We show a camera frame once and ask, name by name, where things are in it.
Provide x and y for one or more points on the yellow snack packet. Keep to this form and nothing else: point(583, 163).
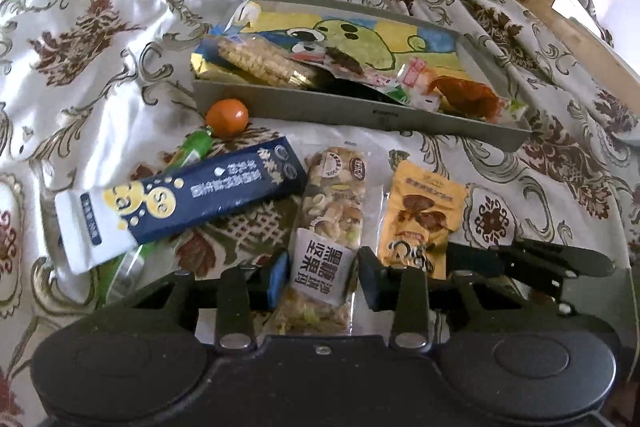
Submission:
point(425, 207)

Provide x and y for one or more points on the white red flat packet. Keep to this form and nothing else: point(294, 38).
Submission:
point(350, 32)

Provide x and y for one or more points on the pink label snack packet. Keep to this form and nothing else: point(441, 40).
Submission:
point(415, 78)

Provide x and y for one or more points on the grey tray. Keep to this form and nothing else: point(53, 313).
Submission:
point(325, 112)

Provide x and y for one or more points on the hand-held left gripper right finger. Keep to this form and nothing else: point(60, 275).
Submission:
point(369, 279)

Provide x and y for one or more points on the green clear packet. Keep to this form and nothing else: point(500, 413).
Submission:
point(192, 148)

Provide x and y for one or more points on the dark blue and white box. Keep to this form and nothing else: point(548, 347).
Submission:
point(200, 197)

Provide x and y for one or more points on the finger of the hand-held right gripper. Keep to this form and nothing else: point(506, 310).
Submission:
point(550, 259)

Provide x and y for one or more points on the small orange fruit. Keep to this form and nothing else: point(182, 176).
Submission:
point(227, 118)

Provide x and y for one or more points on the gold corn cracker packet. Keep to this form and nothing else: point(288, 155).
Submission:
point(260, 59)

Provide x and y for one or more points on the large red green white packet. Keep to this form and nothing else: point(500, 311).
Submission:
point(395, 93)

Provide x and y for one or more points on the printed blanket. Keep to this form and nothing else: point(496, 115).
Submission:
point(100, 32)

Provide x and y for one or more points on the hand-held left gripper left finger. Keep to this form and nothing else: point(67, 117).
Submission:
point(279, 279)

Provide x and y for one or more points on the dark dried fruit packet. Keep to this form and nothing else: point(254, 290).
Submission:
point(345, 62)

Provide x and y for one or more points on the nut bar packet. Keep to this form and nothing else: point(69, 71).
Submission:
point(332, 212)

